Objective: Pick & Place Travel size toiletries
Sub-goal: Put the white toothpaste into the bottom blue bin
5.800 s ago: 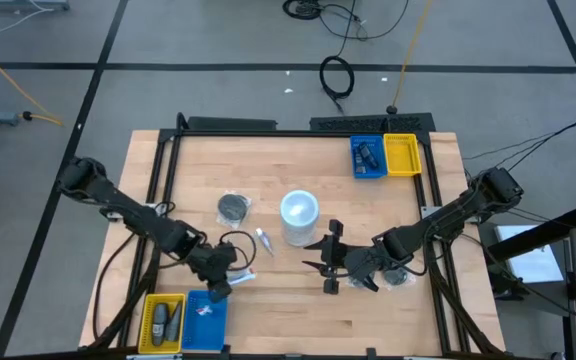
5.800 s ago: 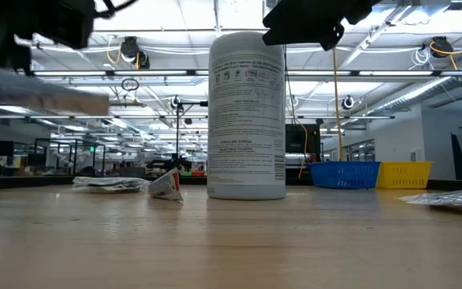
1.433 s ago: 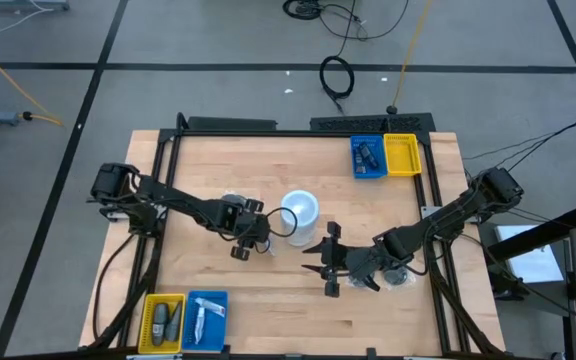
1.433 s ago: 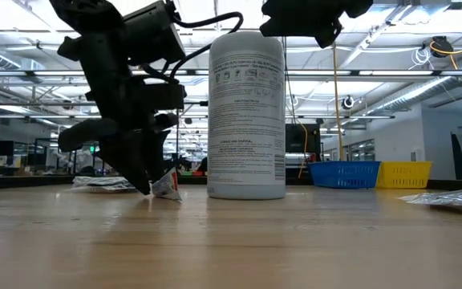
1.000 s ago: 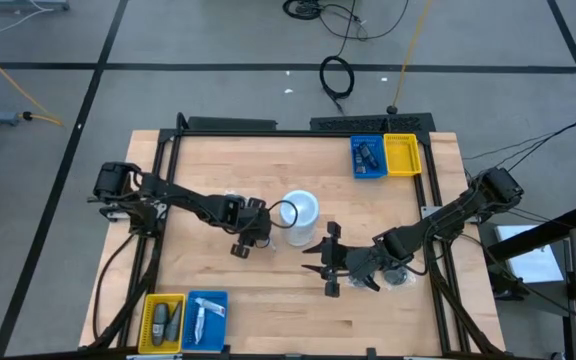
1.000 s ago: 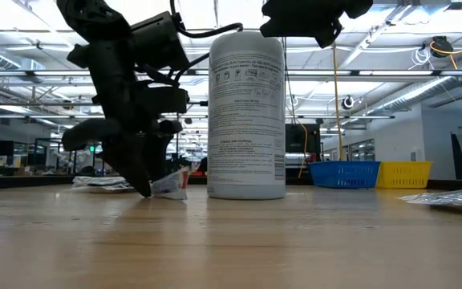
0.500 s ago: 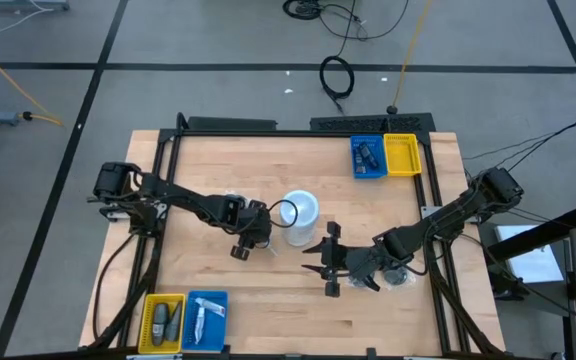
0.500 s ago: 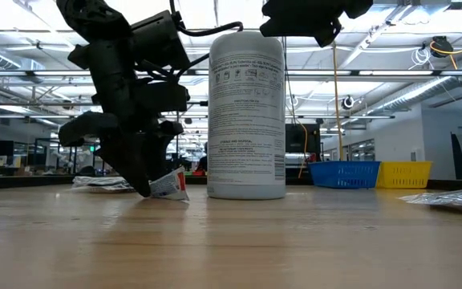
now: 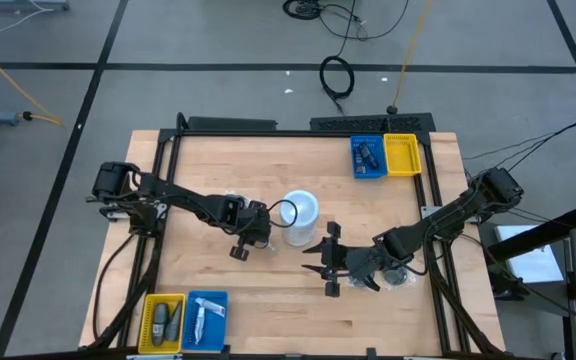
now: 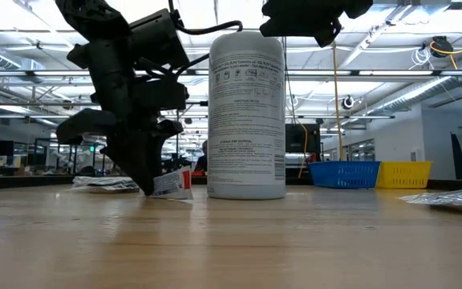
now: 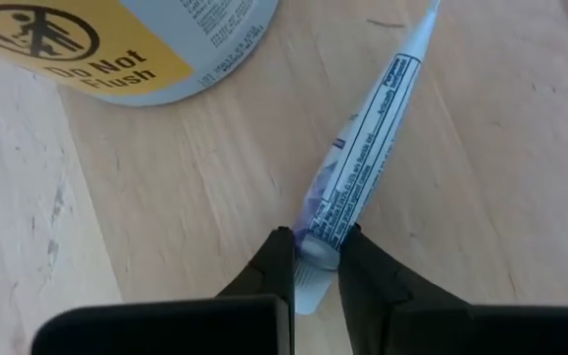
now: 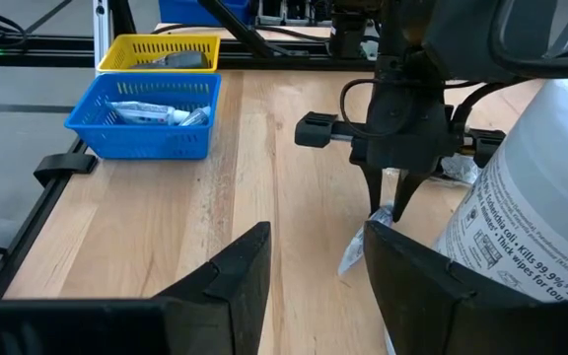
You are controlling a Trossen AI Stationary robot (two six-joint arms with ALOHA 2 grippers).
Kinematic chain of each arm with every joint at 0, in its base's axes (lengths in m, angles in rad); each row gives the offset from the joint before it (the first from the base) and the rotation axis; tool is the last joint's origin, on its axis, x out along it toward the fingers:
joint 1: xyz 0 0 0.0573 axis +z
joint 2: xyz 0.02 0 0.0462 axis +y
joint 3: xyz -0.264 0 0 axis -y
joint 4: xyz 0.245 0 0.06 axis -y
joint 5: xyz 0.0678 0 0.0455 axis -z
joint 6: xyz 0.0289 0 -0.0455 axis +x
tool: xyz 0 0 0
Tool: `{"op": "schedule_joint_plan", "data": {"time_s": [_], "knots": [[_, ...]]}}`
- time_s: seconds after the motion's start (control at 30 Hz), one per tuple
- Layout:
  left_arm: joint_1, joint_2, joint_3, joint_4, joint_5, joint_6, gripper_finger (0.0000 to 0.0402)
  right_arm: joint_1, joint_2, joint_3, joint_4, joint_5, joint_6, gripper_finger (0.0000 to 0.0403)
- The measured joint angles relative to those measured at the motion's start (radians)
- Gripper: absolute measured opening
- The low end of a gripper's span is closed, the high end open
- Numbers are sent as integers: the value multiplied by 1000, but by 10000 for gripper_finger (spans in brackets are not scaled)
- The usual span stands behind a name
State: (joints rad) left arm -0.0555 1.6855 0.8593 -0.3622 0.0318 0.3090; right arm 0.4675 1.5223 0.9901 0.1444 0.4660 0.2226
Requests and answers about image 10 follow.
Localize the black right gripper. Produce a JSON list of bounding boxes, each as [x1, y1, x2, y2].
[[259, 0, 344, 48]]

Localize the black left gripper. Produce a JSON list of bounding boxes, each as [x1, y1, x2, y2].
[[56, 39, 190, 197]]

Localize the white toothpaste tube red end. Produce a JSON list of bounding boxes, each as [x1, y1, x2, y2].
[[152, 165, 195, 201]]

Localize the person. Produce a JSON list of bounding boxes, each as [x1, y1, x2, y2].
[[193, 140, 209, 173]]

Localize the white disinfecting wipes canister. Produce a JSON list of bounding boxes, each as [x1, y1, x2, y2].
[[207, 31, 287, 201]]

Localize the blue plastic basket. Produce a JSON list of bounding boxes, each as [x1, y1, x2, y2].
[[308, 160, 382, 190]]

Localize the yellow plastic basket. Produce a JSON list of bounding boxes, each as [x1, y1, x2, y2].
[[375, 161, 434, 190]]

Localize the black leaning panel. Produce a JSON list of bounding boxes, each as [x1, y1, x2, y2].
[[450, 132, 462, 181]]

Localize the black workstation frame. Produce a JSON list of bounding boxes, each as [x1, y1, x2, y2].
[[173, 100, 209, 165]]

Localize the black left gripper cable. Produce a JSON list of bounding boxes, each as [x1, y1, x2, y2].
[[168, 0, 244, 79]]

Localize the yellow hanging cable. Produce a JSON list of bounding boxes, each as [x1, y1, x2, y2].
[[330, 39, 345, 162]]

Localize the black ceiling cable reel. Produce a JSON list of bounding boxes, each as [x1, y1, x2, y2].
[[340, 95, 356, 112], [430, 35, 455, 59]]

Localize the black framed glass enclosure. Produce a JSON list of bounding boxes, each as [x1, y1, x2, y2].
[[33, 137, 107, 174]]

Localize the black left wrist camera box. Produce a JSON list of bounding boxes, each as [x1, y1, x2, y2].
[[128, 7, 191, 70]]

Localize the black wall monitor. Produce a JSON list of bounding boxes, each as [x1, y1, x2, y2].
[[285, 123, 322, 154]]

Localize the curved yellow cable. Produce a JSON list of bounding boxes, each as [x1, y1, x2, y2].
[[297, 120, 310, 180]]

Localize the black aluminium table frame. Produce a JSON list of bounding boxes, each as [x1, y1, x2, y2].
[[0, 174, 462, 192]]

